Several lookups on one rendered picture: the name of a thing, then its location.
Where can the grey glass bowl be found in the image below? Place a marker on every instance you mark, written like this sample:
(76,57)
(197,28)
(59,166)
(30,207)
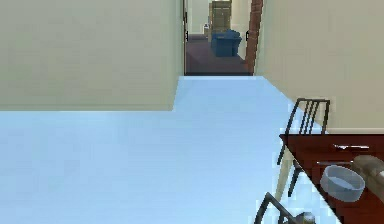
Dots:
(343,183)

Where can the tan wooden cupboard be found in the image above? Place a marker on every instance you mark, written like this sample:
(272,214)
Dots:
(220,16)

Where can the blue bin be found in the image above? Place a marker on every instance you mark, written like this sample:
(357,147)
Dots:
(226,43)

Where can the silver knife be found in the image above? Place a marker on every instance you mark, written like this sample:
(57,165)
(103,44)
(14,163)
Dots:
(351,146)

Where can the brown wooden room door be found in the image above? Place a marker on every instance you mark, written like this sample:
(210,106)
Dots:
(254,33)

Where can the dark red wooden table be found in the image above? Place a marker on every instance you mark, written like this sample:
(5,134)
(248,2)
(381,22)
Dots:
(333,156)

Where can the black metal chair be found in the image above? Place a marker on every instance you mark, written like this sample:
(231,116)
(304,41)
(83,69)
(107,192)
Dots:
(271,208)
(308,116)

